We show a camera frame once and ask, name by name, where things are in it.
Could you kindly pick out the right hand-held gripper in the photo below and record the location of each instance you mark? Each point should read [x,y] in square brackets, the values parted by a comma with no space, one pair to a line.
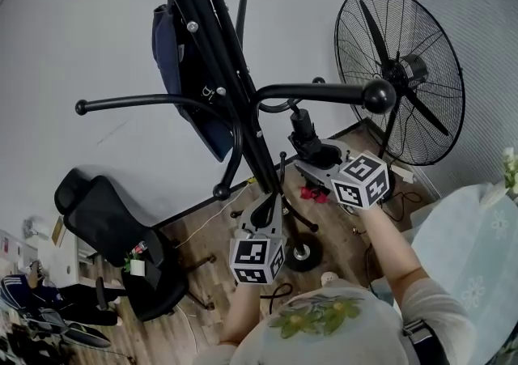
[360,181]

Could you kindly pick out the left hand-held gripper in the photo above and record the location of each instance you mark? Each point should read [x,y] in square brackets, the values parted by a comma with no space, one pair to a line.
[256,254]

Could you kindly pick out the black metal coat rack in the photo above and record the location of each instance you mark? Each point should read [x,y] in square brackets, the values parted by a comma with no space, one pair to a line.
[228,72]

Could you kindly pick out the person's right forearm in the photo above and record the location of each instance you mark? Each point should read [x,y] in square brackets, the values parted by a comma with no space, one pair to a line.
[388,246]

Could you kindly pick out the person's left forearm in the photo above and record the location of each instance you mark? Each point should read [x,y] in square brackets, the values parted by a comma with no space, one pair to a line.
[243,311]

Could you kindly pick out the red crumpled object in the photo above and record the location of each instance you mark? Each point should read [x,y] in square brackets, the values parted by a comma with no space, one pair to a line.
[313,194]

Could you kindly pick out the white power strip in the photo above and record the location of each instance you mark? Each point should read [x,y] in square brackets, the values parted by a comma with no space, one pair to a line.
[402,173]

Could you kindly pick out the large black standing fan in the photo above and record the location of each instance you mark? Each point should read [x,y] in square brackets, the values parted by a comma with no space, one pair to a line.
[408,72]

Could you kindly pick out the person's floral white shirt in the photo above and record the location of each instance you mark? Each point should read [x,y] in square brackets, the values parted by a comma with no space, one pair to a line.
[323,335]

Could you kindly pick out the small white potted plant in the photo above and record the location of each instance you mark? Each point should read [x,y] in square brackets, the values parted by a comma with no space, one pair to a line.
[137,264]

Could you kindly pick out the black mesh office chair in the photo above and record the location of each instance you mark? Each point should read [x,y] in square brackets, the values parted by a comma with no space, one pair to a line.
[109,221]

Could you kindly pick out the navy blue hanging bag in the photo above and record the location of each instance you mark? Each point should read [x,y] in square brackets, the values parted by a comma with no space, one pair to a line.
[168,60]

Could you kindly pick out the light blue floral tablecloth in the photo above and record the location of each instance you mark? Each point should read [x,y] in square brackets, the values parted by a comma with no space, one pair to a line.
[465,258]

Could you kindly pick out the white flower bouquet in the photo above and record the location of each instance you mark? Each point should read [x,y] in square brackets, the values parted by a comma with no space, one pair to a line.
[510,169]

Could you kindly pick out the brown flat board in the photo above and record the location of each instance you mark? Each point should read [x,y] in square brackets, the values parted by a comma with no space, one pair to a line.
[58,230]

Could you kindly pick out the white low cabinet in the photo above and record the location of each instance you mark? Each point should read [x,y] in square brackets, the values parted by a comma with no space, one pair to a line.
[52,258]

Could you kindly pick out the black bag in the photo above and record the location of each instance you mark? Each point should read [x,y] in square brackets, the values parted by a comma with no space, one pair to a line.
[52,335]

